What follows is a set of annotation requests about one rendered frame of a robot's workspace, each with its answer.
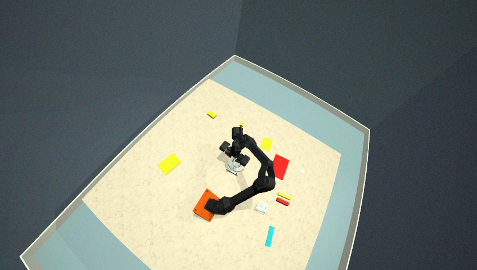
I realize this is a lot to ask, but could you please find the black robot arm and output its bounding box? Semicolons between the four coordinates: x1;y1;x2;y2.
204;127;276;215

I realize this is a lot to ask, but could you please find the teal flat bar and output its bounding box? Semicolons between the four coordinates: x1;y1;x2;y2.
265;226;275;247

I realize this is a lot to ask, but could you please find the red flat bar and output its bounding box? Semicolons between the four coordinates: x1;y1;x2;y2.
276;197;289;206

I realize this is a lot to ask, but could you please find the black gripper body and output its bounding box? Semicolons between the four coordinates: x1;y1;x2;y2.
219;141;250;167

